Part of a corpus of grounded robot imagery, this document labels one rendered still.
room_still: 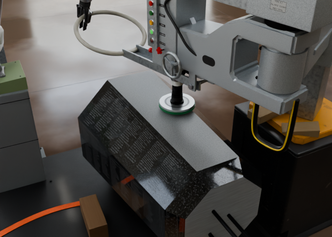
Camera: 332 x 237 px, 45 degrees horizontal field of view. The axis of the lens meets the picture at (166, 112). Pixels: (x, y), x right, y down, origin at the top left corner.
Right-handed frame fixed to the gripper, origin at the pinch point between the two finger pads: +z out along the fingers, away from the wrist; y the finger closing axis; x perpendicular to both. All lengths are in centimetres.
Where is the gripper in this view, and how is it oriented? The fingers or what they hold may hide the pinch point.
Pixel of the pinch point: (83, 24)
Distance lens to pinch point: 292.9
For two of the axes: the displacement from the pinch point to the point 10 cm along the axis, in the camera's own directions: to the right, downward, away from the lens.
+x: 5.6, -5.1, 6.5
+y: 8.0, 5.4, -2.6
